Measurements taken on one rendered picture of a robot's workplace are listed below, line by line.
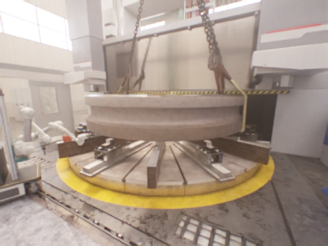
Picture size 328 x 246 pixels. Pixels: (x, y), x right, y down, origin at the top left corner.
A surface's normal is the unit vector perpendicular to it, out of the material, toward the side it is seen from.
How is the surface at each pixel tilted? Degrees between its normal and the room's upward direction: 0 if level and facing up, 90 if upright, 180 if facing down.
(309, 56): 90
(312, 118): 90
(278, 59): 90
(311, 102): 90
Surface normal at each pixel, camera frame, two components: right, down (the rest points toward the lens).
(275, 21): -0.46, 0.16
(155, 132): -0.08, 0.18
